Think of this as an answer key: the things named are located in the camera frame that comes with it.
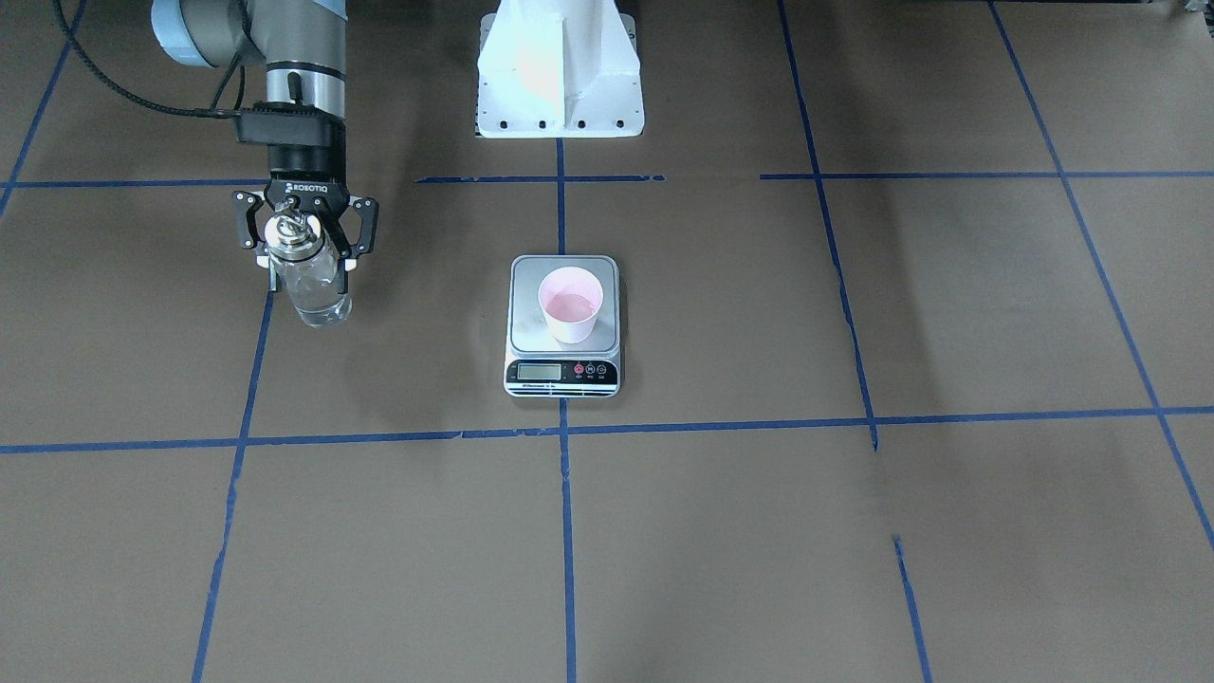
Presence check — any silver digital kitchen scale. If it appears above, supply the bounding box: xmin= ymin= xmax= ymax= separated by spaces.
xmin=503 ymin=254 xmax=623 ymax=398

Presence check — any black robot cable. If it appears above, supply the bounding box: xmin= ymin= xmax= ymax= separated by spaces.
xmin=52 ymin=0 xmax=248 ymax=120

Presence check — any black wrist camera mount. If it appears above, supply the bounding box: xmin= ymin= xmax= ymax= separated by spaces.
xmin=234 ymin=102 xmax=346 ymax=148

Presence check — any clear glass sauce bottle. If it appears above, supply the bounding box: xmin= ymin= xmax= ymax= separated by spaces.
xmin=265 ymin=211 xmax=352 ymax=328

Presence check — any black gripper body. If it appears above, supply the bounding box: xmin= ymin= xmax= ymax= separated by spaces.
xmin=263 ymin=142 xmax=351 ymax=224

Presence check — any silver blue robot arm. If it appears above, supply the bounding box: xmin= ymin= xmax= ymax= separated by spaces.
xmin=151 ymin=1 xmax=378 ymax=298

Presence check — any white pedestal column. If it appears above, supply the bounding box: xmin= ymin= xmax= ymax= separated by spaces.
xmin=473 ymin=1 xmax=646 ymax=140

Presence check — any pink paper cup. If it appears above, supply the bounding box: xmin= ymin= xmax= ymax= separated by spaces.
xmin=537 ymin=267 xmax=605 ymax=345

